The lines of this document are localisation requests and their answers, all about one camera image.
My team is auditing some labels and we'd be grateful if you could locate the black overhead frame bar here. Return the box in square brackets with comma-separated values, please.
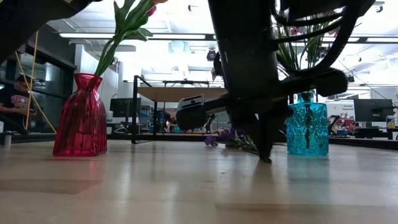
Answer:
[58, 32, 398, 44]

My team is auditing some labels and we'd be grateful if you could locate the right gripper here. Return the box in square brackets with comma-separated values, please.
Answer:
[175, 68, 348, 162]

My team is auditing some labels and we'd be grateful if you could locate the red glass vase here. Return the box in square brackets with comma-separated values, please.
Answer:
[52, 73, 108, 157]

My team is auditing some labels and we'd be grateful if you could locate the person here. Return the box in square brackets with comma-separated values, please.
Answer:
[0, 73, 37, 126]

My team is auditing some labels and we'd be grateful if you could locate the red artificial tulip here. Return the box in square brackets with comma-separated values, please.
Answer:
[99, 0, 159, 77]

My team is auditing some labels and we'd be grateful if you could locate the teal glass vase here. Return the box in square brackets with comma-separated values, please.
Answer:
[285, 91, 330, 156]

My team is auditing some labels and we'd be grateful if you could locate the purple artificial flower bunch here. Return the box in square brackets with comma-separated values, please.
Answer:
[203, 126, 262, 156]

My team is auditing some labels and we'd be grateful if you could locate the orange artificial tulip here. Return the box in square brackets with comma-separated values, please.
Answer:
[98, 0, 169, 77]

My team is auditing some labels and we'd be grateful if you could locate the black computer monitor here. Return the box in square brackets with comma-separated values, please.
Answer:
[353, 98, 395, 123]
[109, 98, 142, 118]

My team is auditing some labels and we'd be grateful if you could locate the wooden board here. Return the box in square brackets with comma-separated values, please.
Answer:
[132, 74, 231, 144]

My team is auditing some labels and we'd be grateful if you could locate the small grey post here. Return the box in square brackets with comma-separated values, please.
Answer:
[3, 130, 13, 149]

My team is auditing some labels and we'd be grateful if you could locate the white sign board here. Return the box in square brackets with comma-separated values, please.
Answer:
[334, 100, 355, 118]

